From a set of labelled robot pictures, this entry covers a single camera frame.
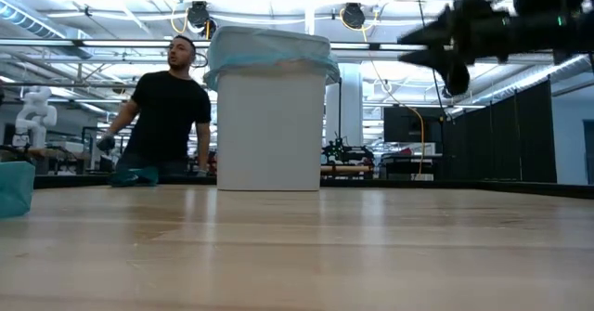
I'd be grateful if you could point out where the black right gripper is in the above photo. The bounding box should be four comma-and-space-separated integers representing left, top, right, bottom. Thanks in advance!
397, 0, 516, 97

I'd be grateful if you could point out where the light blue trash bag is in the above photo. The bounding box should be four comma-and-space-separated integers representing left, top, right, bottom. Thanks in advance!
203, 26, 341, 92

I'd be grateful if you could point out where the white plastic trash bin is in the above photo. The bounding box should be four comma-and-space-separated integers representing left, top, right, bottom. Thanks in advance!
216, 62, 328, 191

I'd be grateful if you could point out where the small rolled teal bag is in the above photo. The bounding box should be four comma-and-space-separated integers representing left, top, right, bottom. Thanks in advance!
110, 166, 160, 188

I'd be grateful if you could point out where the large folded teal bag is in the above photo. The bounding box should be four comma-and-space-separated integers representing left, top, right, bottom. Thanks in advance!
0, 161, 36, 219

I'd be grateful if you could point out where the black monitor screen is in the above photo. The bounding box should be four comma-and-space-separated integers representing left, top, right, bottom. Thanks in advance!
383, 105, 446, 144

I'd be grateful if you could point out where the background robot workstation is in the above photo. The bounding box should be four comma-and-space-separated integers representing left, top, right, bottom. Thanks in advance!
320, 136, 376, 180

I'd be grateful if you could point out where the person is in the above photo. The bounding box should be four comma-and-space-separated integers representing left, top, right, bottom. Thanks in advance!
96, 34, 213, 185

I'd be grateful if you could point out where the person's hand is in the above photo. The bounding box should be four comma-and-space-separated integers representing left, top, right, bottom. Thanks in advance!
97, 132, 117, 153

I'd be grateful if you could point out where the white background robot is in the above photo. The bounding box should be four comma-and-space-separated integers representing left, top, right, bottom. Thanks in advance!
12, 85, 58, 149

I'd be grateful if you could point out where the yellow hanging cable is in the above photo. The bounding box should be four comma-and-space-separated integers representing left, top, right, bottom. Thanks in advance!
340, 7, 426, 176

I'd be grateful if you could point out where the black ceiling cable reel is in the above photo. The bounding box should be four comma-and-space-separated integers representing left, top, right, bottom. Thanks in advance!
187, 0, 211, 30
342, 3, 367, 30

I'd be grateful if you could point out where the black partition wall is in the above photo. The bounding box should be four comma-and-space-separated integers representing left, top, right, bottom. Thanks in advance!
443, 77, 558, 185

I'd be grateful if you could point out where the black aluminium table frame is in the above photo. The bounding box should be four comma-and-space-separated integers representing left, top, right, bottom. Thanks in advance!
34, 175, 594, 200

